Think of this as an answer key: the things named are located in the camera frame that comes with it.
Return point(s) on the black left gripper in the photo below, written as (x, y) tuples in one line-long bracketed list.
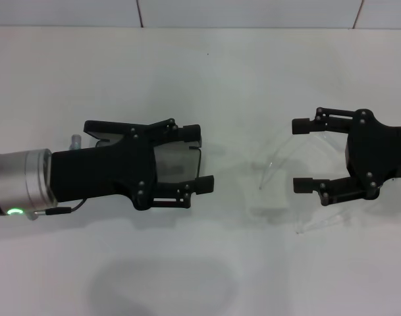
[(98, 171)]

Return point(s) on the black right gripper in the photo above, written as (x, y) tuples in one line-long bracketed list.
[(374, 154)]

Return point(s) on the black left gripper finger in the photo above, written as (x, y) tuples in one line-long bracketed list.
[(205, 184)]

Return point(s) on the black glasses case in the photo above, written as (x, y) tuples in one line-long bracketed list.
[(177, 164)]

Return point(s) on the clear white glasses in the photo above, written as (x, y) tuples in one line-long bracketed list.
[(269, 163)]

